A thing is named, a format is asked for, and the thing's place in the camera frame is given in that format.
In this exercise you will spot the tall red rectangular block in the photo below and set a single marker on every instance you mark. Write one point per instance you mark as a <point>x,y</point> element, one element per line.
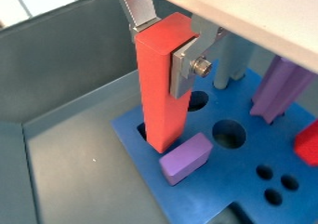
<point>165,111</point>

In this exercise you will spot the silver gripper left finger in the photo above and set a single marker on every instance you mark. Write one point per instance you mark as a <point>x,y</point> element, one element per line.
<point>141,14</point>

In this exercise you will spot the pink purple rectangular block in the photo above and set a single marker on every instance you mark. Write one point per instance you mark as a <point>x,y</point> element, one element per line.
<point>186,158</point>

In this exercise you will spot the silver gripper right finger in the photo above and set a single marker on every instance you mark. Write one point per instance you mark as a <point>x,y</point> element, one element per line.
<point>189,61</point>

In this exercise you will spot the purple star prism block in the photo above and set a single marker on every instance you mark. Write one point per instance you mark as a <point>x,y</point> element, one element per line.
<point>284,82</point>

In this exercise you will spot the blue shape sorter board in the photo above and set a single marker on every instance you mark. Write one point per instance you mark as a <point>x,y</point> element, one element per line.
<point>261,176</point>

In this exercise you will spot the red hexagonal prism block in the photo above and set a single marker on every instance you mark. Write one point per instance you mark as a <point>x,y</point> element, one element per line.
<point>307,144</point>

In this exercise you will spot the light blue rounded block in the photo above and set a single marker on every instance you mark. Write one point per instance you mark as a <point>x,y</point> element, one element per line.
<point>236,54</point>

